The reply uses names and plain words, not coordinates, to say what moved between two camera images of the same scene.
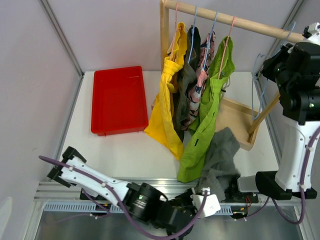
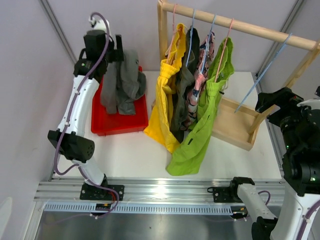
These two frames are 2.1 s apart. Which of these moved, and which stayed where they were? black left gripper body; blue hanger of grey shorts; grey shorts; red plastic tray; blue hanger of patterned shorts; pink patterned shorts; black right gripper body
Moved: grey shorts; black left gripper body; blue hanger of grey shorts; black right gripper body
Stayed: pink patterned shorts; blue hanger of patterned shorts; red plastic tray
